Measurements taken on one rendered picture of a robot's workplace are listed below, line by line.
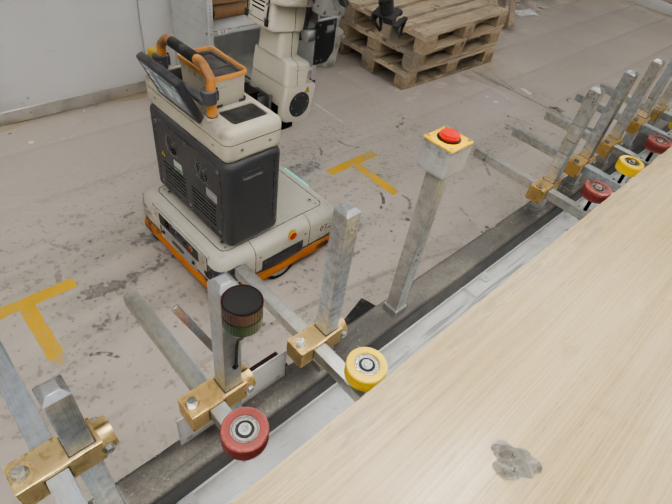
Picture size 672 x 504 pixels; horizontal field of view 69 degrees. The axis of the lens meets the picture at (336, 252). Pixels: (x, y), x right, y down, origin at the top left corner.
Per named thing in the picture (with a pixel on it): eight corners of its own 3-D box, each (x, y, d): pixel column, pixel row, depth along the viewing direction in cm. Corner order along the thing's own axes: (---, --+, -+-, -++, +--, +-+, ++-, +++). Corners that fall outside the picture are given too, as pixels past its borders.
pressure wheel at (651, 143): (654, 164, 185) (672, 138, 177) (654, 175, 179) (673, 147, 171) (632, 157, 187) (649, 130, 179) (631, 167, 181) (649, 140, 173)
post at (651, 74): (586, 173, 202) (653, 58, 169) (590, 170, 204) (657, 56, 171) (594, 177, 200) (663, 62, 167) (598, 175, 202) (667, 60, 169)
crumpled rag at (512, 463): (486, 472, 81) (491, 466, 80) (491, 435, 86) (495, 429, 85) (540, 493, 80) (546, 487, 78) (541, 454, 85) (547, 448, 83)
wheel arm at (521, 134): (509, 137, 189) (513, 127, 186) (514, 134, 191) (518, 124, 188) (616, 196, 168) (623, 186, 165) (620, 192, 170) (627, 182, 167)
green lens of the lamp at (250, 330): (213, 317, 73) (212, 308, 71) (247, 298, 76) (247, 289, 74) (237, 344, 70) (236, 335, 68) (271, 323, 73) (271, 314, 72)
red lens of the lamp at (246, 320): (212, 306, 71) (212, 296, 69) (247, 288, 74) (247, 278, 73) (236, 333, 68) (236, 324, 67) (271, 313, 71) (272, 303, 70)
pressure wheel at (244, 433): (213, 454, 88) (210, 423, 80) (250, 427, 93) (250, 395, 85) (239, 489, 85) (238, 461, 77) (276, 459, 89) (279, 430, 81)
